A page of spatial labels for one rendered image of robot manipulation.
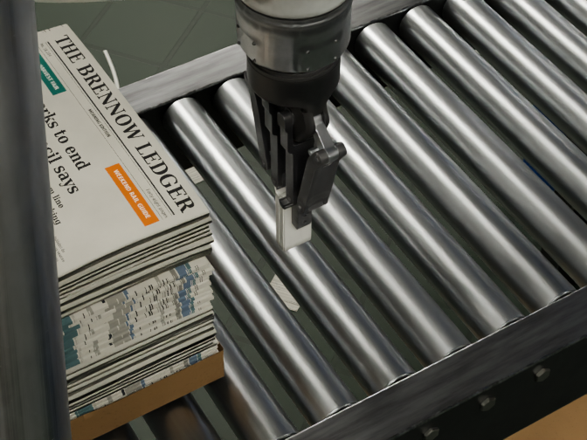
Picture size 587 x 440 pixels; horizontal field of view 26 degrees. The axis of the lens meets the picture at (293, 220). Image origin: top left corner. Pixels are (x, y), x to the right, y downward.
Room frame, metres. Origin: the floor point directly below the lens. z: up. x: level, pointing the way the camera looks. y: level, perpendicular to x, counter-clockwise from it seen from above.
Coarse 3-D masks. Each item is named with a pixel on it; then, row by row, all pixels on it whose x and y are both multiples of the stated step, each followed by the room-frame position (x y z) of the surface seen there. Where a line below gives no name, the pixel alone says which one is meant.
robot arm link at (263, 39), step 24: (240, 0) 0.75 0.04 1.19; (240, 24) 0.75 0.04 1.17; (264, 24) 0.73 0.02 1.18; (288, 24) 0.73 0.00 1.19; (312, 24) 0.73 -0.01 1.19; (336, 24) 0.74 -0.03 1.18; (264, 48) 0.73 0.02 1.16; (288, 48) 0.73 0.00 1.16; (312, 48) 0.73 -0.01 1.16; (336, 48) 0.74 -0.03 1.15
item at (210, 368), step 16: (192, 368) 0.66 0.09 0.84; (208, 368) 0.67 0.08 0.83; (160, 384) 0.64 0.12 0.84; (176, 384) 0.65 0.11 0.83; (192, 384) 0.66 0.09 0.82; (128, 400) 0.63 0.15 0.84; (144, 400) 0.64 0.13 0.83; (160, 400) 0.65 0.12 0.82; (80, 416) 0.61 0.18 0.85; (96, 416) 0.61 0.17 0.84; (112, 416) 0.62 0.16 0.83; (128, 416) 0.63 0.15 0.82; (80, 432) 0.61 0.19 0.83; (96, 432) 0.61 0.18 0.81
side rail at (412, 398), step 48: (528, 336) 0.73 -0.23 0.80; (576, 336) 0.73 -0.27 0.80; (432, 384) 0.67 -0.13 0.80; (480, 384) 0.67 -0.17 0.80; (528, 384) 0.70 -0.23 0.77; (576, 384) 0.73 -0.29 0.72; (336, 432) 0.62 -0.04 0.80; (384, 432) 0.62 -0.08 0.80; (432, 432) 0.63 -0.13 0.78; (480, 432) 0.67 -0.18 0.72
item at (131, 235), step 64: (64, 64) 0.86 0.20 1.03; (64, 128) 0.78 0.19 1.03; (128, 128) 0.78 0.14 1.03; (64, 192) 0.70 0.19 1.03; (128, 192) 0.70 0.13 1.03; (192, 192) 0.70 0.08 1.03; (64, 256) 0.64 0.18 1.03; (128, 256) 0.65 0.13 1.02; (192, 256) 0.67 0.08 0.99; (64, 320) 0.61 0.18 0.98; (128, 320) 0.64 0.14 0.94; (192, 320) 0.66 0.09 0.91; (128, 384) 0.63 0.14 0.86
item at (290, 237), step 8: (280, 208) 0.76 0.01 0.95; (288, 208) 0.76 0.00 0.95; (280, 216) 0.76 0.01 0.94; (288, 216) 0.76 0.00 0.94; (280, 224) 0.76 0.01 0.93; (288, 224) 0.76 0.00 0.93; (280, 232) 0.76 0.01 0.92; (288, 232) 0.76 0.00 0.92; (296, 232) 0.76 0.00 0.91; (304, 232) 0.77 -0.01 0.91; (280, 240) 0.76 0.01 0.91; (288, 240) 0.76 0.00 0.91; (296, 240) 0.76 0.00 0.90; (304, 240) 0.77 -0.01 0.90; (288, 248) 0.76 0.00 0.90
